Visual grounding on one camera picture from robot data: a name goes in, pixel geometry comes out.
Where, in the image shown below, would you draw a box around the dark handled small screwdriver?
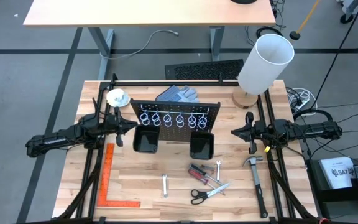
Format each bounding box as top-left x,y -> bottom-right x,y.
190,163 -> 225,185

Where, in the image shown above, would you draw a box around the black plastic pegboard bin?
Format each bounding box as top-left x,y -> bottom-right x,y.
189,131 -> 216,161
132,124 -> 161,154

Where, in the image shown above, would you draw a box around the orange steel carpenter square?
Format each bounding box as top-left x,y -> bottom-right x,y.
97,142 -> 142,208

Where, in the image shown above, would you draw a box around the white shade wooden base lamp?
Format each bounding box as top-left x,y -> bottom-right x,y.
231,33 -> 295,110

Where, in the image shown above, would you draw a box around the white ring pegboard hook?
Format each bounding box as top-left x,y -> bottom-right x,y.
175,111 -> 185,128
187,112 -> 198,129
163,111 -> 173,128
151,110 -> 161,127
139,109 -> 150,126
197,113 -> 208,129

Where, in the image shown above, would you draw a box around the black handled steel scissors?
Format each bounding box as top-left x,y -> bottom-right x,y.
190,182 -> 231,205

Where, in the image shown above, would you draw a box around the light wood office desk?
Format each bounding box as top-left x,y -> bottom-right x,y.
22,0 -> 277,80

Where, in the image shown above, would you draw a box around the grey floor cable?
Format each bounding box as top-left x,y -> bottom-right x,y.
99,29 -> 180,60

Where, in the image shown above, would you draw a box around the black coiled floor cable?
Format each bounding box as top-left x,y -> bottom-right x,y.
255,26 -> 284,40

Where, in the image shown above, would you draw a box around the black equipment cabinet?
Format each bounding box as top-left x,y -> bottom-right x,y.
305,156 -> 358,213

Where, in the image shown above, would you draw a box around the black metal pegboard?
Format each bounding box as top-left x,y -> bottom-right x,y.
130,99 -> 222,143

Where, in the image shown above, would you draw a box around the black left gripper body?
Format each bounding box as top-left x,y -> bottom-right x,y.
99,107 -> 124,147

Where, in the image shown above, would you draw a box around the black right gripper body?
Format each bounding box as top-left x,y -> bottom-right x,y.
246,111 -> 275,155

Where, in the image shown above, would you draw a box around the red clear handle screwdriver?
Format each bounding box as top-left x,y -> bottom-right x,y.
188,169 -> 226,197

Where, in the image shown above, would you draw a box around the yellow upright post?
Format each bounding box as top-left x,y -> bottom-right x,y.
296,0 -> 323,34

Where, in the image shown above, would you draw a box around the white power strip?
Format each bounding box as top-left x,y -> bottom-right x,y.
290,88 -> 311,110

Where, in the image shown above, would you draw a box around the black aluminium rig frame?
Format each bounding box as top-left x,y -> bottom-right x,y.
53,73 -> 323,224

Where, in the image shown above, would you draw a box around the grey black handle hammer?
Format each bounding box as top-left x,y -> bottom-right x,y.
242,155 -> 269,219

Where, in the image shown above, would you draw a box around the black perforated floor grille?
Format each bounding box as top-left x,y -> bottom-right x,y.
164,58 -> 245,81

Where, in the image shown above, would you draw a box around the white printed booklet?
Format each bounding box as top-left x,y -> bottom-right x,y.
318,156 -> 357,190

